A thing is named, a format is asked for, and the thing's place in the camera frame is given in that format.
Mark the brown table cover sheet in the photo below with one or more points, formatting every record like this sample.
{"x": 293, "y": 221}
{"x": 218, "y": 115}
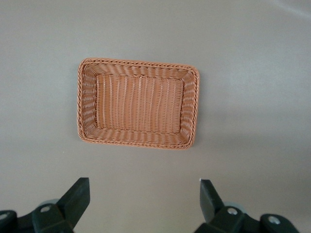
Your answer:
{"x": 36, "y": 72}

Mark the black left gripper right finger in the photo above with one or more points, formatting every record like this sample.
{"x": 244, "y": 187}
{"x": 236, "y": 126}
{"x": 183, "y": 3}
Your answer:
{"x": 211, "y": 201}

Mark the brown wicker basket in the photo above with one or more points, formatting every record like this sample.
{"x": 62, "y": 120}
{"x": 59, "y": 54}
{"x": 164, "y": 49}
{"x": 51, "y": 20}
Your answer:
{"x": 138, "y": 104}

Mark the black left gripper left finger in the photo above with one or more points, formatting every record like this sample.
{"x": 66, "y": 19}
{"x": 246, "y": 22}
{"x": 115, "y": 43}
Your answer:
{"x": 73, "y": 201}

